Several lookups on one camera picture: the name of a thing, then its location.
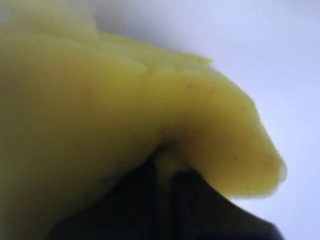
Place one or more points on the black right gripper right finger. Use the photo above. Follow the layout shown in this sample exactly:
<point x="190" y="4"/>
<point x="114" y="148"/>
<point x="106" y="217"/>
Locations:
<point x="202" y="213"/>

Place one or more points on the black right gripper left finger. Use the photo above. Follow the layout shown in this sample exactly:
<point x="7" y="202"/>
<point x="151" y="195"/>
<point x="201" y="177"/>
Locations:
<point x="138" y="208"/>

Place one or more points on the yellow sponge block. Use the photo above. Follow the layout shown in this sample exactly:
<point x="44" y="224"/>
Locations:
<point x="81" y="108"/>

